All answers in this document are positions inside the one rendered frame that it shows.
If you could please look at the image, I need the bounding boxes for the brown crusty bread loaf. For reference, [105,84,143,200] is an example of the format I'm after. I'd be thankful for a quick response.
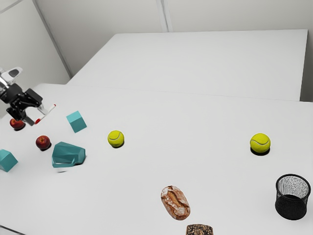
[160,185,191,221]

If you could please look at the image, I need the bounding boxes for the black mesh pen holder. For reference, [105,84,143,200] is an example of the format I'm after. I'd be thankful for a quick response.
[275,174,311,220]

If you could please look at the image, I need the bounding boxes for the teal faceted mug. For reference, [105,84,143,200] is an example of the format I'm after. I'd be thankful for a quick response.
[51,141,86,168]

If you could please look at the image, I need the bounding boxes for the red apple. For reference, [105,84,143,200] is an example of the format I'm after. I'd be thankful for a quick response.
[35,135,51,150]
[9,118,26,131]

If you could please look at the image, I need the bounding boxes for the dark seeded bread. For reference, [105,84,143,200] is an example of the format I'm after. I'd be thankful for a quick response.
[185,223,214,235]

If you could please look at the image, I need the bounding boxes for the yellow tennis ball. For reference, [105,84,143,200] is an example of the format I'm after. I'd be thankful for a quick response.
[249,133,271,154]
[107,130,125,148]

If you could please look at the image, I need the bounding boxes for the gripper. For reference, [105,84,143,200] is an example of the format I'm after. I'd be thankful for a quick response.
[0,83,48,127]

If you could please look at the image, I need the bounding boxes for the white pen with red ends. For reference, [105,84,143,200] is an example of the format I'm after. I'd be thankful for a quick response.
[35,104,57,125]

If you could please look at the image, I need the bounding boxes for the teal block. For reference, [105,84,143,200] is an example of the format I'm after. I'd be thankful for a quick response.
[0,149,19,172]
[66,110,88,134]

